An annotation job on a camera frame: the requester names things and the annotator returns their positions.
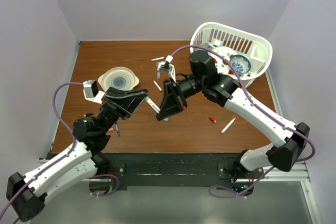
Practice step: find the white pen pink end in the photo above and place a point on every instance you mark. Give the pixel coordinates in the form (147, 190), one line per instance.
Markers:
(228, 126)

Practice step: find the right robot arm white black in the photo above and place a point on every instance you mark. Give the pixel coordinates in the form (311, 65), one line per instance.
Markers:
(287, 139)

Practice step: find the grey ceramic mug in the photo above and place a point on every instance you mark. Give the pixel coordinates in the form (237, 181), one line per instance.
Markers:
(206, 46)

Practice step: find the white pen green tip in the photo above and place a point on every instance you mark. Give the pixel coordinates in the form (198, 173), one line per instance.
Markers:
(152, 105)

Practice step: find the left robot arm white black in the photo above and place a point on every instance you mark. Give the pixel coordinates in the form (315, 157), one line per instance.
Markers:
(27, 194)

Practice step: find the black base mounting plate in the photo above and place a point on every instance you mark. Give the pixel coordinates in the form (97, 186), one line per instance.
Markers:
(169, 170)

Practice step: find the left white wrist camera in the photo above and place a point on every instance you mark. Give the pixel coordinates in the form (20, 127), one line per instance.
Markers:
(91, 91)

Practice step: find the blue white patterned bowl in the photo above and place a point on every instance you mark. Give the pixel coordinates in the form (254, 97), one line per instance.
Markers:
(240, 63)

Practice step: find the white pen red tip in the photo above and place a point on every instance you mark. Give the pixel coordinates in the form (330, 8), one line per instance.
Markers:
(157, 85)

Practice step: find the white plastic dish basket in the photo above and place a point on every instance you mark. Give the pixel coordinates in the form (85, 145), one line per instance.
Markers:
(228, 42)

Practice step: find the blue pen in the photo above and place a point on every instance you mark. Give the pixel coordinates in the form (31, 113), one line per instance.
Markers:
(117, 129)

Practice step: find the white plate red fruit pattern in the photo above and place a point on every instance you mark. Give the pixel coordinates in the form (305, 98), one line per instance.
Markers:
(226, 53)

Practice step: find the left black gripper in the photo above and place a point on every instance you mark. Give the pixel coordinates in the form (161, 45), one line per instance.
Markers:
(129, 109)

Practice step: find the red pen cap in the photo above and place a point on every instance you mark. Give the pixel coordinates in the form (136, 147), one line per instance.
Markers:
(212, 119)

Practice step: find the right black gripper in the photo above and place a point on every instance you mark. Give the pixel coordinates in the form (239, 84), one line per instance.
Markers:
(170, 102)

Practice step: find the beige plate blue rings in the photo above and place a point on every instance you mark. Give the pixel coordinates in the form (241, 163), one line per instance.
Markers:
(118, 79)

